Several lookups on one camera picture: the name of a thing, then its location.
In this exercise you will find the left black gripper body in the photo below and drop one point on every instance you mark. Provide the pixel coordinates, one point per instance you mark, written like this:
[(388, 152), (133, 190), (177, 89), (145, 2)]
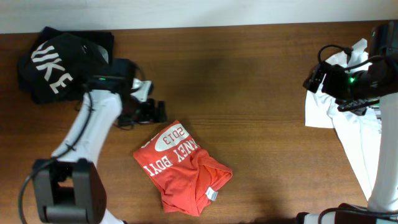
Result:
[(147, 114)]

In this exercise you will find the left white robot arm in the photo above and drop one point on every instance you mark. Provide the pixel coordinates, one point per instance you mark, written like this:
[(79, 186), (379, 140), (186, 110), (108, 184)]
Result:
[(67, 187)]

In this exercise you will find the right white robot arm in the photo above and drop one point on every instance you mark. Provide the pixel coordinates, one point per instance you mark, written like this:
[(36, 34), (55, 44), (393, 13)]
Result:
[(355, 93)]

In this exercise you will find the white graphic t-shirt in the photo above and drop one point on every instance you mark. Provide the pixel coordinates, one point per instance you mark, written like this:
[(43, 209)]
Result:
[(360, 136)]

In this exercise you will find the red orange soccer t-shirt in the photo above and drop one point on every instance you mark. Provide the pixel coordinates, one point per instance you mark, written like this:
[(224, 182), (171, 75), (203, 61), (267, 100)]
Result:
[(187, 177)]

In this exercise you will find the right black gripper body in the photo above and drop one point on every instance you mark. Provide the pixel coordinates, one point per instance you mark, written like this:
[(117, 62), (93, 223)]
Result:
[(349, 91)]

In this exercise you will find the black folded garment underneath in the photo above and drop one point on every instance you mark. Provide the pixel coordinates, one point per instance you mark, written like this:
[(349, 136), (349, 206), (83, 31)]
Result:
[(102, 40)]

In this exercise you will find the black Nike t-shirt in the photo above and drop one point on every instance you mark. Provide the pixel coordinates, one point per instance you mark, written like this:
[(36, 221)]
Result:
[(59, 65)]

